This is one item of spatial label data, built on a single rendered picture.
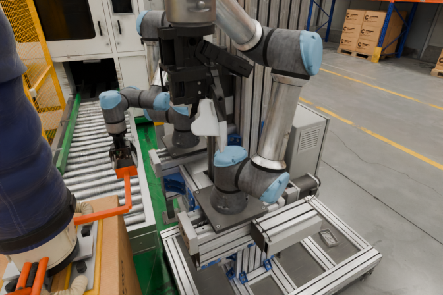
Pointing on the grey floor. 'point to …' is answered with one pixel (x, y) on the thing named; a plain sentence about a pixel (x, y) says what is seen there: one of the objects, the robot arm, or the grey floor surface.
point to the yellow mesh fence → (41, 46)
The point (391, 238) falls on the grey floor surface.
